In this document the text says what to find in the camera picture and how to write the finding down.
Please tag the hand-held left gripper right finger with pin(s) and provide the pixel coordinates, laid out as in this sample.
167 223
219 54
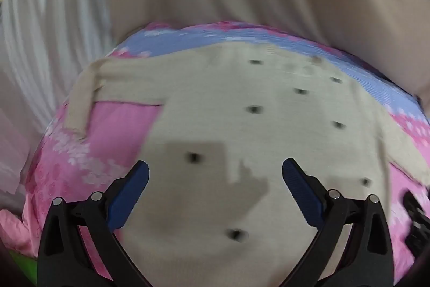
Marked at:
300 193

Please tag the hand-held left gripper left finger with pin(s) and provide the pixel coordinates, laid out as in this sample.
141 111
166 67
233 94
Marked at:
129 193

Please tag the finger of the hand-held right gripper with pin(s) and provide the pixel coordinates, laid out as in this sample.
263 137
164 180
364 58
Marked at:
418 223

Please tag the beige dotted sweater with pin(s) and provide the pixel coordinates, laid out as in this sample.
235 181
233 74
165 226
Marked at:
218 125

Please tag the pink floral blanket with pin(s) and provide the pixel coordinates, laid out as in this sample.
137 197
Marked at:
111 125

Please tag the pink cloth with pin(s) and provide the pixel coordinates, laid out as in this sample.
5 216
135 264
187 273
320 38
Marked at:
13 230

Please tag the green plastic object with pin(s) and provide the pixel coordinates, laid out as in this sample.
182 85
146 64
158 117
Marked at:
23 268

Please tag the white curtain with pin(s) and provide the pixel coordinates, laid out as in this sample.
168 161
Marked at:
50 38

